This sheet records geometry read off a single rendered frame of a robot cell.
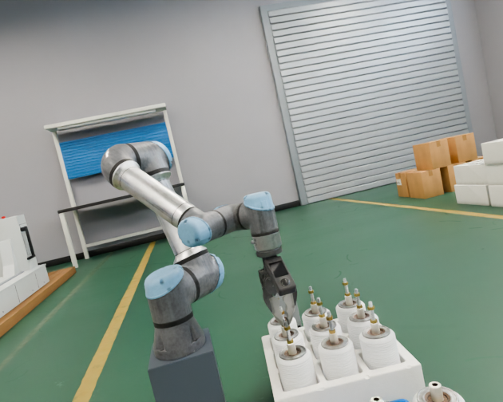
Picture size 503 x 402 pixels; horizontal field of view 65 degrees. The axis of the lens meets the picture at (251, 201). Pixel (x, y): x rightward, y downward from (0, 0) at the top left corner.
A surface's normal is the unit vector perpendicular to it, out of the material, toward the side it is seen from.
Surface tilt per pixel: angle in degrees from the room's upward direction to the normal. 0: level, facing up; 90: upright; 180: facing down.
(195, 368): 90
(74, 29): 90
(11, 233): 90
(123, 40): 90
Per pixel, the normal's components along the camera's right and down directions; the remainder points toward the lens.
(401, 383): 0.06, 0.07
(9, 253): 0.13, -0.15
